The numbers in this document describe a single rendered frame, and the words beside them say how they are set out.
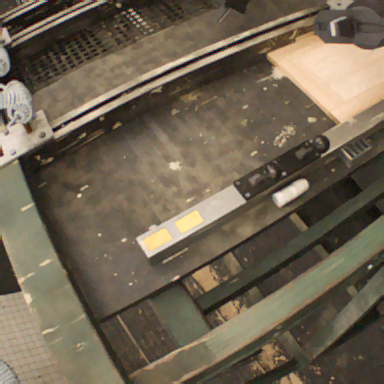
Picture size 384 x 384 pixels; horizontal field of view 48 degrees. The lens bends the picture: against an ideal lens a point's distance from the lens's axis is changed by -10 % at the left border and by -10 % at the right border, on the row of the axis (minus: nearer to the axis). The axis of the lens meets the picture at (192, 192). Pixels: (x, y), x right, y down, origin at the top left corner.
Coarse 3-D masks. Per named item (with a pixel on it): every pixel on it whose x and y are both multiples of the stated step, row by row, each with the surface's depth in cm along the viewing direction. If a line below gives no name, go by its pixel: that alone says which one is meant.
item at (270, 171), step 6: (270, 162) 85; (264, 168) 85; (270, 168) 84; (276, 168) 84; (258, 174) 95; (264, 174) 84; (270, 174) 84; (276, 174) 83; (252, 180) 94; (258, 180) 92; (270, 180) 84; (276, 180) 84; (252, 186) 95
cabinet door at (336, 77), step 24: (288, 48) 122; (312, 48) 121; (336, 48) 121; (360, 48) 121; (288, 72) 117; (312, 72) 116; (336, 72) 116; (360, 72) 115; (312, 96) 112; (336, 96) 111; (360, 96) 110; (336, 120) 107
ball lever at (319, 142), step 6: (318, 138) 86; (324, 138) 86; (312, 144) 88; (318, 144) 86; (324, 144) 86; (330, 144) 87; (300, 150) 97; (306, 150) 94; (312, 150) 92; (318, 150) 87; (324, 150) 86; (300, 156) 97; (306, 156) 97
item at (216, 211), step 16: (368, 112) 104; (336, 128) 102; (352, 128) 102; (368, 128) 102; (336, 144) 100; (320, 160) 99; (288, 176) 97; (304, 176) 101; (224, 192) 96; (272, 192) 97; (192, 208) 95; (208, 208) 94; (224, 208) 94; (240, 208) 95; (208, 224) 93; (224, 224) 96; (176, 240) 91; (192, 240) 94; (160, 256) 92
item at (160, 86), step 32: (352, 0) 126; (256, 32) 119; (288, 32) 119; (192, 64) 113; (224, 64) 116; (0, 96) 91; (128, 96) 109; (160, 96) 113; (32, 128) 102; (64, 128) 106; (96, 128) 109; (0, 160) 98; (32, 160) 105
